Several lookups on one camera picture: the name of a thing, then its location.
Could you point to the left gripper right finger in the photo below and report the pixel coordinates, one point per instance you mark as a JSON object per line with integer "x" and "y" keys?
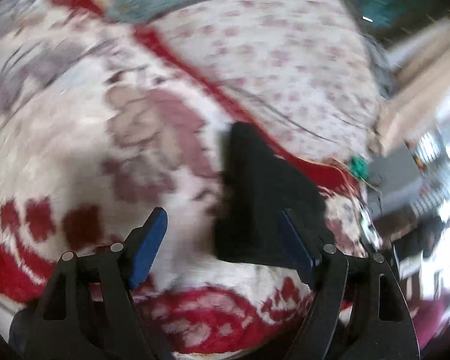
{"x": 358, "y": 310}

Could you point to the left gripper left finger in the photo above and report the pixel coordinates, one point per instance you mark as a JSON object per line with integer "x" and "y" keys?
{"x": 87, "y": 310}

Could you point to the black pants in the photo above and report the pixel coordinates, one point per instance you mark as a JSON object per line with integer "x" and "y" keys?
{"x": 270, "y": 207}

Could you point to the green cloth bundle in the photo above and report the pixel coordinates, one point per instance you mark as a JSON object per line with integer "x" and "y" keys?
{"x": 358, "y": 167}

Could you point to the red white floral blanket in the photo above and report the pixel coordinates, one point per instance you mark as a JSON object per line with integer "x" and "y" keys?
{"x": 99, "y": 123}

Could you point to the small floral quilt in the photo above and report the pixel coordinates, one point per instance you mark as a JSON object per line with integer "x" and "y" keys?
{"x": 299, "y": 68}

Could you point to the beige curtain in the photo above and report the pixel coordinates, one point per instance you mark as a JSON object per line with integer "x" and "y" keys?
{"x": 421, "y": 67}

